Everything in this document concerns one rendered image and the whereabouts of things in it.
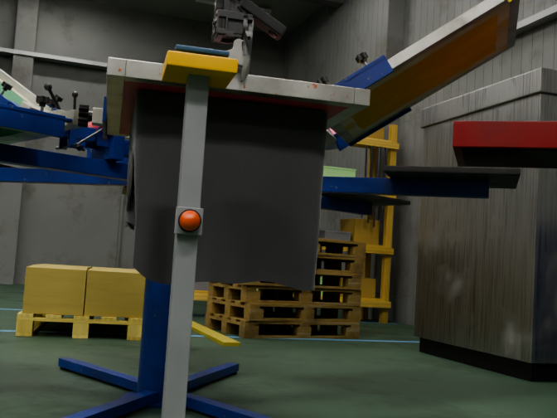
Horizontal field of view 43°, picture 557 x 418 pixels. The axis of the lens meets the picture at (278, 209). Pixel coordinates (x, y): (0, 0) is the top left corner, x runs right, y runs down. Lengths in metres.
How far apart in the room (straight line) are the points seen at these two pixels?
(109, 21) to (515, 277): 9.22
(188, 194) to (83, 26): 11.03
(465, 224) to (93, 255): 7.90
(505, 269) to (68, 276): 2.82
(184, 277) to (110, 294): 3.67
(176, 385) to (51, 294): 3.68
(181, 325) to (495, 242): 3.48
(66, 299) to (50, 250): 6.80
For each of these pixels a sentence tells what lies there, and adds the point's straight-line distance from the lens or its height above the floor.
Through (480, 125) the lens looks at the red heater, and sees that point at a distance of 2.51.
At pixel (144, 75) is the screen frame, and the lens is 1.55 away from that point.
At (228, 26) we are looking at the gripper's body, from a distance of 1.59.
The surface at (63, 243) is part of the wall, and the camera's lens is 11.77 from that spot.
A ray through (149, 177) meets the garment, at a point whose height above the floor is 0.75.
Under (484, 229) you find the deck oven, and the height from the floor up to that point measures 0.88.
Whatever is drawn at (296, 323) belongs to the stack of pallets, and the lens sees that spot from 5.67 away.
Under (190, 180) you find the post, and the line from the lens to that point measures 1.33.
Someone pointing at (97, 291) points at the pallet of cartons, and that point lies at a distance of 4.98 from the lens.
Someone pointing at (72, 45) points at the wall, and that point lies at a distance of 12.21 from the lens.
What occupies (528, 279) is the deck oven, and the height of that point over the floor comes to 0.58.
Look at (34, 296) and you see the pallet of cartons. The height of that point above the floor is 0.26.
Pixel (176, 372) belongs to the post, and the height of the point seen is 0.37.
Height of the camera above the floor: 0.58
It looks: 4 degrees up
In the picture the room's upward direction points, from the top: 4 degrees clockwise
